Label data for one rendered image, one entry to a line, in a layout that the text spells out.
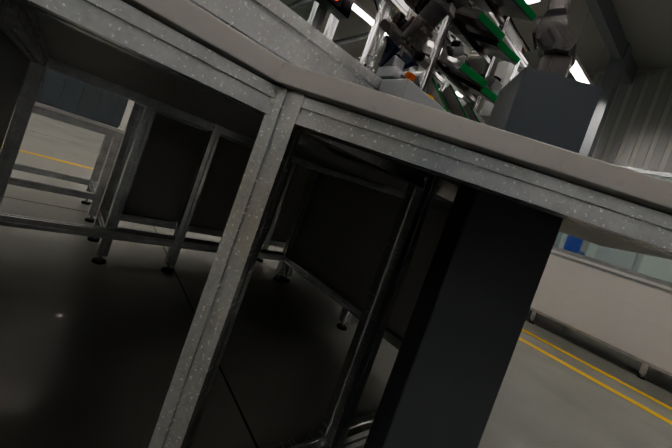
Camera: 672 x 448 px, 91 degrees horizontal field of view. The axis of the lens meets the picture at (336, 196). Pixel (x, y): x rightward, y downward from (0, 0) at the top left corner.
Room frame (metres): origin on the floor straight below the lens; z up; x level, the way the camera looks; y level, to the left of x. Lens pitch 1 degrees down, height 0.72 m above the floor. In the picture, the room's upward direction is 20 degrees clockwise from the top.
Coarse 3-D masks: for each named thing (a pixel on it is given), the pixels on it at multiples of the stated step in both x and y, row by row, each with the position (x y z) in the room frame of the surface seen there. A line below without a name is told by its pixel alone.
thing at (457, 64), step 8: (432, 32) 1.17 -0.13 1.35; (432, 40) 1.16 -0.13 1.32; (424, 48) 1.18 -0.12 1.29; (432, 48) 1.14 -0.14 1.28; (440, 56) 1.10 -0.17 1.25; (448, 56) 1.07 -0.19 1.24; (448, 64) 1.06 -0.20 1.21; (456, 64) 1.03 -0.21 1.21; (464, 64) 1.01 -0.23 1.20; (456, 72) 1.12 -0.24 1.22; (464, 72) 1.03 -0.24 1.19; (472, 72) 1.03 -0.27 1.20; (472, 80) 1.05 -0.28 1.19; (480, 80) 1.06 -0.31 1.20
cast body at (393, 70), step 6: (396, 54) 0.91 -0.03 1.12; (390, 60) 0.91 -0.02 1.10; (396, 60) 0.90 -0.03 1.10; (384, 66) 0.92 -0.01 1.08; (390, 66) 0.90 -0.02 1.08; (396, 66) 0.89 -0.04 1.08; (402, 66) 0.92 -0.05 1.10; (378, 72) 0.93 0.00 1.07; (384, 72) 0.91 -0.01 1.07; (390, 72) 0.90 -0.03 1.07; (396, 72) 0.90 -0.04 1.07; (402, 72) 0.91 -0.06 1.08; (384, 78) 0.93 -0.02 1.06; (390, 78) 0.91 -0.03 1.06; (396, 78) 0.90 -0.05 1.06; (402, 78) 0.92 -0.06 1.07
